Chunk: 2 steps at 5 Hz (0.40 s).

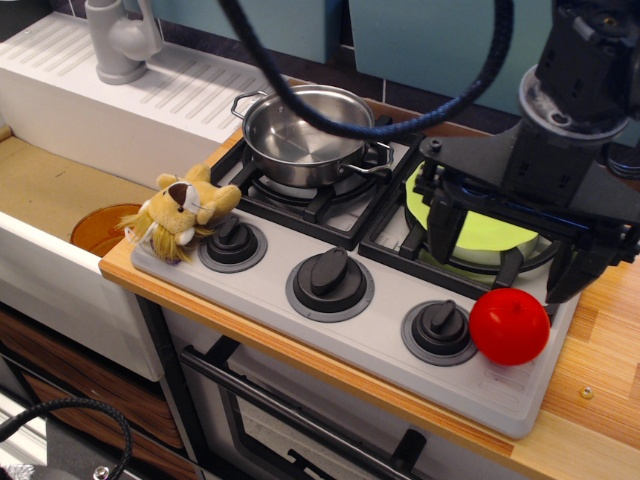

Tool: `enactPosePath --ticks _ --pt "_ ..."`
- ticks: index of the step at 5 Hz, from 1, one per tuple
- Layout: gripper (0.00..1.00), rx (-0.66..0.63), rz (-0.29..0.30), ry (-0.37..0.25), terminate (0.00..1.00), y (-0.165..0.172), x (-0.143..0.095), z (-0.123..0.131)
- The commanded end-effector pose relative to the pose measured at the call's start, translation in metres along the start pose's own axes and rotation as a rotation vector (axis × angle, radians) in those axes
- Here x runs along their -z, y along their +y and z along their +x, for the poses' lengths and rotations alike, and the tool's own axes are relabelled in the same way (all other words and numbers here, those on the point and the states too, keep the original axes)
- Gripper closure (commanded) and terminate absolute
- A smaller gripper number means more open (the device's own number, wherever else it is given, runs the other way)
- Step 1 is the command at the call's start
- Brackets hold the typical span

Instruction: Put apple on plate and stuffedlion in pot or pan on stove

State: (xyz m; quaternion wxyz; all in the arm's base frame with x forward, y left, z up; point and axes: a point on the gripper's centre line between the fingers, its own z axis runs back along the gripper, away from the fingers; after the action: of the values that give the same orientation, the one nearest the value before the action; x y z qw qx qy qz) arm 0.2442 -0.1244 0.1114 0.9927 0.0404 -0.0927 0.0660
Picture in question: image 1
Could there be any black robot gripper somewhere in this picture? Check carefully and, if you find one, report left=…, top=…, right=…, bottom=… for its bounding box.
left=418, top=120, right=639, bottom=303

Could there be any red plastic apple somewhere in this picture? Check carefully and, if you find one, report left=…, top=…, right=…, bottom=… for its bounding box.
left=469, top=288, right=551, bottom=366

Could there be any stuffed lion toy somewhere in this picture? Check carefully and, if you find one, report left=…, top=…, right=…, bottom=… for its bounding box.
left=118, top=163, right=242, bottom=263

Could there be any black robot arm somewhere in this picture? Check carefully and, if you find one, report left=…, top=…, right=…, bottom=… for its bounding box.
left=416, top=1, right=639, bottom=303

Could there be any lime green plate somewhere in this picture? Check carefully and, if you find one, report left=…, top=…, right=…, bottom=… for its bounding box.
left=405, top=163, right=539, bottom=254

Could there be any black right stove knob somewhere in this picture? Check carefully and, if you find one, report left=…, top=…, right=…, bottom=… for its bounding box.
left=401, top=300, right=478, bottom=367

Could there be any black stove knob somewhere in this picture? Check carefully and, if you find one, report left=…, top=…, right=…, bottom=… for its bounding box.
left=198, top=215, right=268, bottom=274
left=401, top=300, right=478, bottom=367
left=285, top=247, right=375, bottom=323

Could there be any grey toy stove top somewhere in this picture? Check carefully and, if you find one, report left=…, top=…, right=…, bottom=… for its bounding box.
left=130, top=115, right=582, bottom=440

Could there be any black middle stove knob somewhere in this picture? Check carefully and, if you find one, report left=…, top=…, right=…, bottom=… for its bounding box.
left=285, top=247, right=375, bottom=323

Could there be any stainless steel pot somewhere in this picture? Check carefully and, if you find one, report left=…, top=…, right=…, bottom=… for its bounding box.
left=231, top=90, right=394, bottom=189

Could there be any black left stove knob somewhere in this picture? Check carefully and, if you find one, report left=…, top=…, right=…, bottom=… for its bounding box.
left=198, top=215, right=268, bottom=274

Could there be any black right burner grate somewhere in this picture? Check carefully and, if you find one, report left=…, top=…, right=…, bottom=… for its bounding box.
left=359, top=160, right=559, bottom=301

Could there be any black burner grate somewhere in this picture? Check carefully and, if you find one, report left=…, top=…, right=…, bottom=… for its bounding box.
left=359, top=160, right=559, bottom=301
left=211, top=134, right=424, bottom=250

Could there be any black left burner grate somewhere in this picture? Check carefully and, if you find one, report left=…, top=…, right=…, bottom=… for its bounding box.
left=211, top=134, right=424, bottom=250

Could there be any orange plastic bowl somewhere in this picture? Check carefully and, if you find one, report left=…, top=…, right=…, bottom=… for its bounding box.
left=70, top=203, right=140, bottom=257

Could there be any grey toy faucet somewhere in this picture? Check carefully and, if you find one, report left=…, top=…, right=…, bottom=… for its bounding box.
left=85, top=0, right=163, bottom=85

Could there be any white toy sink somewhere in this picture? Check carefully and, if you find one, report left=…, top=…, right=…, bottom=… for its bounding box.
left=1, top=13, right=267, bottom=381

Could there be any wooden drawer front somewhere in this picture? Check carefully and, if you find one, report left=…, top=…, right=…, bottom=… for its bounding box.
left=1, top=305, right=200, bottom=479

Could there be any teal wall cabinet right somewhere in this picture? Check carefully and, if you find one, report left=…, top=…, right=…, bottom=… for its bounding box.
left=349, top=0, right=552, bottom=114

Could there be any teal wall cabinet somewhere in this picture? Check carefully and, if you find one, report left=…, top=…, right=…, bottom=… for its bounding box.
left=349, top=0, right=552, bottom=114
left=152, top=0, right=343, bottom=63

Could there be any black braided cable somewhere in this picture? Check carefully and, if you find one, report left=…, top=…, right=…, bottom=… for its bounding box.
left=217, top=0, right=515, bottom=141

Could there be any teal wall cabinet left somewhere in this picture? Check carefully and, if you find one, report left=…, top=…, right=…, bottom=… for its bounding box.
left=152, top=0, right=343, bottom=63

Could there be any oven door with handle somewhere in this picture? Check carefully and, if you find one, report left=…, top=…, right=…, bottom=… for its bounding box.
left=179, top=336, right=512, bottom=479

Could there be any black cable lower left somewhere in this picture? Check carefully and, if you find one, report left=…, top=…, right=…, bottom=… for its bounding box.
left=0, top=397, right=134, bottom=480

